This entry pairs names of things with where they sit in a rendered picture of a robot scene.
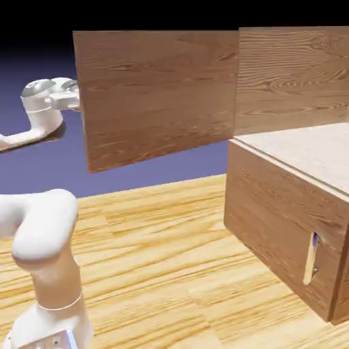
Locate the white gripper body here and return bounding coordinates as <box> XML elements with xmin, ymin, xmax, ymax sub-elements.
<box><xmin>48</xmin><ymin>91</ymin><xmax>82</xmax><ymax>112</ymax></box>

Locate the large wooden cabinet door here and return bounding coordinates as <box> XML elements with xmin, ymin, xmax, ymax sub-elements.
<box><xmin>72</xmin><ymin>29</ymin><xmax>241</xmax><ymax>175</ymax></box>

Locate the wooden cabinet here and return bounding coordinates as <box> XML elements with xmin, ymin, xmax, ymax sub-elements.
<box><xmin>223</xmin><ymin>26</ymin><xmax>349</xmax><ymax>327</ymax></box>

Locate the small wooden cabinet door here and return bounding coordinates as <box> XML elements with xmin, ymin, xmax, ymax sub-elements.
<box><xmin>223</xmin><ymin>139</ymin><xmax>349</xmax><ymax>323</ymax></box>

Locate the curved metal door handle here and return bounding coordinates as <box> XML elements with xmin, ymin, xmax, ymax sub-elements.
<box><xmin>302</xmin><ymin>230</ymin><xmax>329</xmax><ymax>286</ymax></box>

